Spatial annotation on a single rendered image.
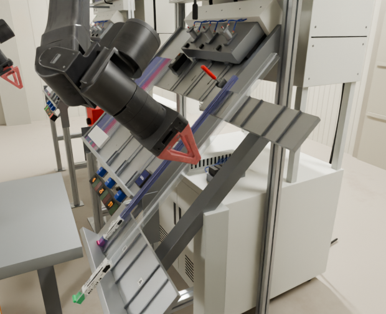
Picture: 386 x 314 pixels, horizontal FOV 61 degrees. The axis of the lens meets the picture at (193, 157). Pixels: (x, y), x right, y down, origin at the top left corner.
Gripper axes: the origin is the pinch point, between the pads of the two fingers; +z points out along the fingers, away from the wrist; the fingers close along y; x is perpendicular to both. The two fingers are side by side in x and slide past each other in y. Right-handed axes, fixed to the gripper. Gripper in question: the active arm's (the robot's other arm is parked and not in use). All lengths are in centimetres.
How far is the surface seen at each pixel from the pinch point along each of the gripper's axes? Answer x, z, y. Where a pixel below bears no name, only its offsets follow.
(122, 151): 13, 19, 70
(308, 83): -47, 47, 45
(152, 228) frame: 23, 27, 36
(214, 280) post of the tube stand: 18.6, 31.0, 8.5
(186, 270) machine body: 41, 80, 69
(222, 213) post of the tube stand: 5.1, 20.1, 8.4
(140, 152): 9, 20, 59
